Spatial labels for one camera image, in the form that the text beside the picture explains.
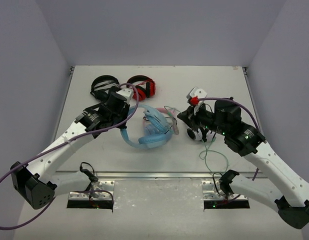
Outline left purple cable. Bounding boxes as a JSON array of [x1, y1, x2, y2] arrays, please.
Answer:
[[0, 82, 139, 230]]

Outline white black headphones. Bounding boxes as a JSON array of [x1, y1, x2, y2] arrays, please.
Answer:
[[186, 127, 216, 143]]

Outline aluminium table edge rail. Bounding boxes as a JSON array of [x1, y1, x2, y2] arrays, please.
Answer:
[[55, 170, 267, 179]]

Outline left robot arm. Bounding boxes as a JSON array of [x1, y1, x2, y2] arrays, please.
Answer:
[[10, 88, 133, 210]]

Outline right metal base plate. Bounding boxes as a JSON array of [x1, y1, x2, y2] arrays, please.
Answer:
[[201, 178, 226, 201]]

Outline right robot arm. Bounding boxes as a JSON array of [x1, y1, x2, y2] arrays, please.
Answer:
[[177, 99, 309, 229]]

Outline pink blue cat-ear headphones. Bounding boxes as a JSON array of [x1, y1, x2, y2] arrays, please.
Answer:
[[143, 107, 179, 135]]

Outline purple cable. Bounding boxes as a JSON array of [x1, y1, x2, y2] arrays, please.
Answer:
[[0, 82, 139, 230], [196, 96, 261, 181]]

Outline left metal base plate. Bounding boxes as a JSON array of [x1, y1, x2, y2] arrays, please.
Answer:
[[90, 179, 115, 201]]

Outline light blue headphones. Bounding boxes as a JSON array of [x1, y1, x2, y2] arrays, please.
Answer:
[[120, 104, 175, 150]]

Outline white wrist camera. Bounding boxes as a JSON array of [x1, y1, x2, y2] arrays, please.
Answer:
[[186, 87, 207, 115], [116, 88, 134, 105]]

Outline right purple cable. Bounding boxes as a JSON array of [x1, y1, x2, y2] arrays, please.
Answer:
[[196, 96, 261, 181]]

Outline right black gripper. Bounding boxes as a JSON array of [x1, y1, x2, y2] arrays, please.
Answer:
[[177, 101, 228, 136]]

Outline metal base plate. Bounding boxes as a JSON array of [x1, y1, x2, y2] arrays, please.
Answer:
[[201, 178, 226, 201], [90, 179, 115, 201]]

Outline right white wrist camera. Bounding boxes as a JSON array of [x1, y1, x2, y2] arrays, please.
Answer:
[[186, 87, 207, 115]]

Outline red black headphones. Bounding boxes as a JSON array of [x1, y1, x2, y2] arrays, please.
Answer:
[[127, 75, 156, 101]]

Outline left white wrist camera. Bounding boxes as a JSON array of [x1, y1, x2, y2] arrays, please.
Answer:
[[116, 88, 134, 105]]

